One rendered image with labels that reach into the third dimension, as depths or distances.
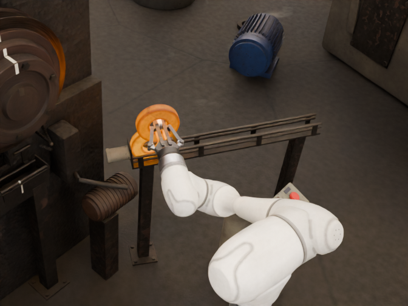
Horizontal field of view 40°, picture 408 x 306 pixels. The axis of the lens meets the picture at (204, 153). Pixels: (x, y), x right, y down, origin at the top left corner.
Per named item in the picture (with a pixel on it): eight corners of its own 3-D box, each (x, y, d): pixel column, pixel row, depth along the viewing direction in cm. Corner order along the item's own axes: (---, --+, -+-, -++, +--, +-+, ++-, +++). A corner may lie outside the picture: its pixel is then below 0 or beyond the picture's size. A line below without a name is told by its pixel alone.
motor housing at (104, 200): (84, 270, 256) (78, 190, 220) (118, 243, 269) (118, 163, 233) (103, 287, 250) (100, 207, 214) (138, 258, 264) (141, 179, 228)
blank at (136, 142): (144, 161, 227) (146, 167, 225) (121, 141, 216) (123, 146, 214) (175, 141, 224) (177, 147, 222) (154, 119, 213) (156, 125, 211)
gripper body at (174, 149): (157, 170, 186) (152, 150, 192) (181, 167, 188) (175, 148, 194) (158, 155, 180) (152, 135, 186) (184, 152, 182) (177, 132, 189)
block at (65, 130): (50, 172, 222) (44, 125, 206) (65, 162, 227) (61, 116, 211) (67, 185, 218) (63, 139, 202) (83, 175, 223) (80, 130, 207)
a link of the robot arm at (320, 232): (292, 186, 139) (252, 209, 132) (349, 198, 124) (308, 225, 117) (302, 231, 143) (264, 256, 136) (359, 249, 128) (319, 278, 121)
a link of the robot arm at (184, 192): (152, 180, 180) (184, 189, 187) (162, 218, 170) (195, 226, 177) (170, 159, 175) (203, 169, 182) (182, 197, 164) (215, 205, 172)
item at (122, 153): (106, 156, 221) (104, 145, 217) (129, 152, 223) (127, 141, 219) (108, 166, 217) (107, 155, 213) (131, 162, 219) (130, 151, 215)
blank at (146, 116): (133, 107, 193) (135, 114, 190) (176, 100, 195) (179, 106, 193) (137, 139, 204) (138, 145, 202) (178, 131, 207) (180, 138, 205)
